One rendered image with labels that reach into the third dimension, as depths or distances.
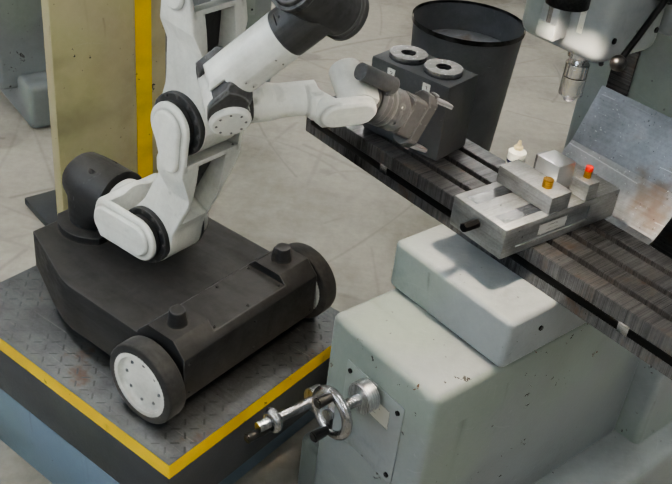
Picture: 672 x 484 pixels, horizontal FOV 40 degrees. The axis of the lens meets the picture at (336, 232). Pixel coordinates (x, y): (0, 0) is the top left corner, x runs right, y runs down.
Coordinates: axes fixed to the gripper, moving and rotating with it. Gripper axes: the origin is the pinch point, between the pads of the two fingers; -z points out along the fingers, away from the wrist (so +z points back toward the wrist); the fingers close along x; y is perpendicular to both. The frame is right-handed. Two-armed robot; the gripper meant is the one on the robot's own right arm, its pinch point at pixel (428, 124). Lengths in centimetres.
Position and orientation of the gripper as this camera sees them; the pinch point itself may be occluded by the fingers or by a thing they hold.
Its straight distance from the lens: 196.8
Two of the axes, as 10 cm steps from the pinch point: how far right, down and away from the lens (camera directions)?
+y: -5.3, -5.2, 6.7
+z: -7.0, -1.8, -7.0
